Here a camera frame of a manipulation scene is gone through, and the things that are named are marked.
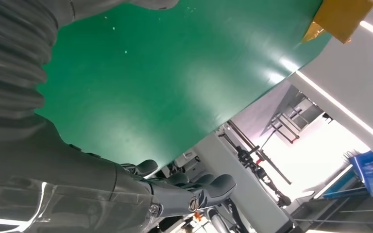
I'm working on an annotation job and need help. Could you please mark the black tripod stand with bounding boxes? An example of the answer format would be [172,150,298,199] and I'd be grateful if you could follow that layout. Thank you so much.
[218,119,293,207]

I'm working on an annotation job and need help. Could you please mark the long ceiling light strip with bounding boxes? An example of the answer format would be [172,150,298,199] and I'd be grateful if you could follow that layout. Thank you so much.
[313,164,355,200]

